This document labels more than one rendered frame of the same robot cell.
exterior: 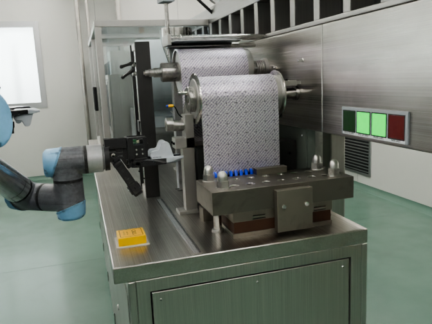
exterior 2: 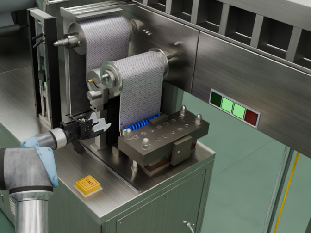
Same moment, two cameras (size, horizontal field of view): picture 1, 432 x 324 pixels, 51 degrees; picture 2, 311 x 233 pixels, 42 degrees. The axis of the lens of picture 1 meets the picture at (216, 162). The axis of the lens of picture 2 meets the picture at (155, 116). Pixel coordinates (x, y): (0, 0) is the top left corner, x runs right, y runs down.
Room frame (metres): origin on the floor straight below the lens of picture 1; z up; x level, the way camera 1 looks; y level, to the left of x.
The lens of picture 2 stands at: (-0.05, 0.61, 1.99)
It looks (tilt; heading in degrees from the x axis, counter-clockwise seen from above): 31 degrees down; 331
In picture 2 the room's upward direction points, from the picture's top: 5 degrees clockwise
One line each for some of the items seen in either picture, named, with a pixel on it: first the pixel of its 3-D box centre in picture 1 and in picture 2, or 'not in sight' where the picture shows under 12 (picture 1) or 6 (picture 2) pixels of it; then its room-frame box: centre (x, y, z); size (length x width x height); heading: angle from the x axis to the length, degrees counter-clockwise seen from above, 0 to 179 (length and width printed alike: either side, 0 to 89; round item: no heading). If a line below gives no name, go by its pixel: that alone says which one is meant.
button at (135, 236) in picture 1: (131, 236); (87, 185); (1.13, 0.23, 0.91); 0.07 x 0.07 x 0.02; 16
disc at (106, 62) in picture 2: (195, 99); (111, 78); (1.34, 0.05, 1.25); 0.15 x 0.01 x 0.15; 16
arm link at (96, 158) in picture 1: (96, 158); (57, 137); (1.20, 0.32, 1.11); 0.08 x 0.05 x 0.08; 16
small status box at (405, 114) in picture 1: (371, 123); (233, 107); (1.06, -0.37, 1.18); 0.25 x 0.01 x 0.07; 16
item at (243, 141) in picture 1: (242, 144); (141, 105); (1.32, -0.08, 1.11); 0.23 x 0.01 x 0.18; 106
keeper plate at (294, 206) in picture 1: (294, 209); (182, 150); (1.13, -0.20, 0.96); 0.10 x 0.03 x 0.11; 106
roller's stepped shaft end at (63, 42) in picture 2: (152, 72); (60, 43); (1.56, 0.20, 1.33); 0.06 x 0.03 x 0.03; 106
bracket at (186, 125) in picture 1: (184, 164); (98, 118); (1.37, 0.10, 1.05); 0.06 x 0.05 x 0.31; 106
